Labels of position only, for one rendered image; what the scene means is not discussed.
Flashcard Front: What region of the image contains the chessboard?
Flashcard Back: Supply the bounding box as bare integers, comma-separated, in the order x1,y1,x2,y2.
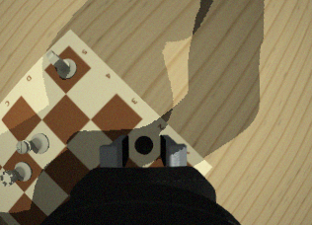
0,30,212,225

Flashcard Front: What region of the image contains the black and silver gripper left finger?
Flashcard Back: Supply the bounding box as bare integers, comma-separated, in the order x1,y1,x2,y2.
99,135,129,168

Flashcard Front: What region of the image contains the black pawn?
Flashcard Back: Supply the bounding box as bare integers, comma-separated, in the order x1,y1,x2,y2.
134,136,153,155

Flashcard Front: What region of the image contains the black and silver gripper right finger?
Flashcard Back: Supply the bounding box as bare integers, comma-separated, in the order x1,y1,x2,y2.
160,135,187,167

